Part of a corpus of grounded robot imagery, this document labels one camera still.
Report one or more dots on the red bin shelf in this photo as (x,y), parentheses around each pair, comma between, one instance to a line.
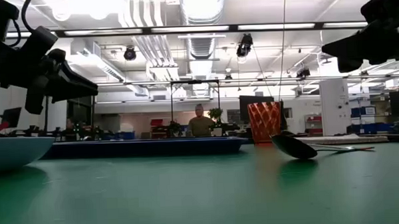
(313,124)

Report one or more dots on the white flat board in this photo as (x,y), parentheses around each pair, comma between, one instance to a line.
(340,138)

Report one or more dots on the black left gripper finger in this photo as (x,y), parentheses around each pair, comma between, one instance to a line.
(72,78)
(72,93)

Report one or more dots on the navy blue tray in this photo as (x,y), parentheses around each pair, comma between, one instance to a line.
(137,149)

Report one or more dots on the black hanging ceiling camera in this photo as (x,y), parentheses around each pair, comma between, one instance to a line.
(244,45)
(130,54)
(303,73)

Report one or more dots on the orange faceted plastic cup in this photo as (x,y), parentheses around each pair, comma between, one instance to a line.
(264,123)

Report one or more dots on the black metal rig frame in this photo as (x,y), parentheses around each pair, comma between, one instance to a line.
(195,82)

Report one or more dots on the green potted plant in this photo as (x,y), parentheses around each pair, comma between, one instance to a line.
(215,114)

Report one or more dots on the blue storage bin shelf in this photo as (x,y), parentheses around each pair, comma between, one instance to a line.
(369,127)

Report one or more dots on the white square pillar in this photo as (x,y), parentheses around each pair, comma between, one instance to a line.
(334,104)

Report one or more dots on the person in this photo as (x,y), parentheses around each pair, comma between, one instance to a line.
(200,125)
(69,130)

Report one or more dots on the black vertical post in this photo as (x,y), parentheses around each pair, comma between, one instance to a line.
(46,117)

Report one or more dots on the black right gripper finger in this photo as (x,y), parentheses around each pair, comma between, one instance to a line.
(349,65)
(350,47)

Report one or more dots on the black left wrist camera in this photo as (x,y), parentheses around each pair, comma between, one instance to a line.
(39,41)

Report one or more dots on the metal spoon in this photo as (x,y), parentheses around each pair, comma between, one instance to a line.
(294,147)

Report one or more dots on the silver ceiling air duct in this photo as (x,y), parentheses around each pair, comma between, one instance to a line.
(202,45)

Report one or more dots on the long overhead light bar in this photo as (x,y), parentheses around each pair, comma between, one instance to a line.
(190,29)

